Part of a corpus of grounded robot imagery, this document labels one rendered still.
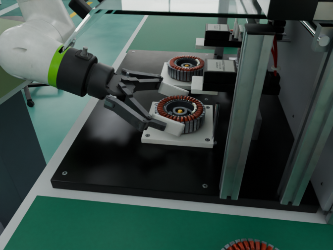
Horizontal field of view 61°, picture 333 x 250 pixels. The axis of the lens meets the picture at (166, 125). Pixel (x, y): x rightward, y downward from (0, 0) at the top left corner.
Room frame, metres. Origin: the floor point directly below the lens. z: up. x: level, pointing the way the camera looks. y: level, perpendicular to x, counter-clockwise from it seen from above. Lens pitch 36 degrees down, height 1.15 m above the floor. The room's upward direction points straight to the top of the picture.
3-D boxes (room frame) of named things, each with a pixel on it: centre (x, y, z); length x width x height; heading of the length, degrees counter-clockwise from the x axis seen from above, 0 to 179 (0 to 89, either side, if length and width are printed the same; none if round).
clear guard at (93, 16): (0.47, -0.03, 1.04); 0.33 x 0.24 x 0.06; 83
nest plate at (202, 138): (0.53, -0.03, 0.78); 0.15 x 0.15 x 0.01; 83
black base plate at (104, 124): (0.65, -0.06, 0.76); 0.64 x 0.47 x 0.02; 173
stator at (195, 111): (0.53, -0.03, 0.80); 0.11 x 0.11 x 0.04
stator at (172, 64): (0.77, -0.06, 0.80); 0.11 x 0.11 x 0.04
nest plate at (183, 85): (0.77, -0.06, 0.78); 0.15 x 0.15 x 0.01; 83
